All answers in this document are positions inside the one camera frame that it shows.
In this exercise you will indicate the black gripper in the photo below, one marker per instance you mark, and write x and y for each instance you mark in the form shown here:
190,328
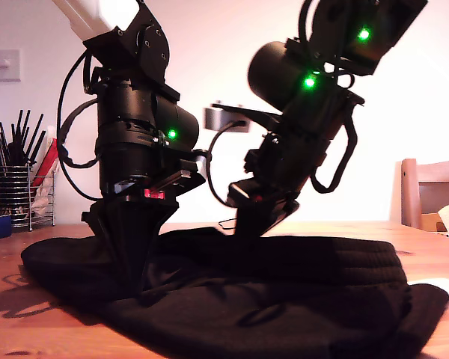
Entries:
284,164
134,172

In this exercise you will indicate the black shorts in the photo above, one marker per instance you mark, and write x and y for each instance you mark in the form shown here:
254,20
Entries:
247,318

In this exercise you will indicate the white wall light switch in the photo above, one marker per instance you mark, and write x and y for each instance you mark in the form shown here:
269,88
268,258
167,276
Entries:
3,67

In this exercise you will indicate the white plastic wrapper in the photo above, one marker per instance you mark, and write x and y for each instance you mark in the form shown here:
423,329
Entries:
44,200

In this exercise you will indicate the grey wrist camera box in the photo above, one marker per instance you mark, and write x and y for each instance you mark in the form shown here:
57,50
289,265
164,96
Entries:
200,161
220,117

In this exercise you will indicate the brown wooden chair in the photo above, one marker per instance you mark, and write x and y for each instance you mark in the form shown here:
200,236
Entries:
409,194

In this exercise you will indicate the red paper packet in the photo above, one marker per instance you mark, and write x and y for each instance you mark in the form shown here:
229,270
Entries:
46,162

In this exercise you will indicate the small cardboard box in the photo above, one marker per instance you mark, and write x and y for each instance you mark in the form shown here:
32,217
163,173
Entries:
429,222

